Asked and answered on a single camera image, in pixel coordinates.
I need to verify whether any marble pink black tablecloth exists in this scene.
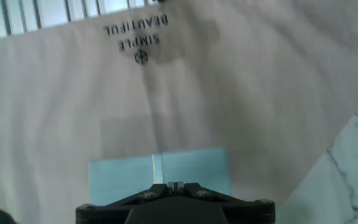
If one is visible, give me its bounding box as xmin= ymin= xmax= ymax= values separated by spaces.
xmin=0 ymin=0 xmax=358 ymax=224

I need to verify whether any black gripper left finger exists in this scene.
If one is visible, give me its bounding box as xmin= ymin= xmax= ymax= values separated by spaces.
xmin=75 ymin=182 xmax=177 ymax=224

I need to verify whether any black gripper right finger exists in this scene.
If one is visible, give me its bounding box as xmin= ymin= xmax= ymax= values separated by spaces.
xmin=176 ymin=182 xmax=276 ymax=224

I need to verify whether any light blue ribboned casing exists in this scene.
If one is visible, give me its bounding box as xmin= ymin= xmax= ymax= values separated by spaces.
xmin=88 ymin=147 xmax=232 ymax=207

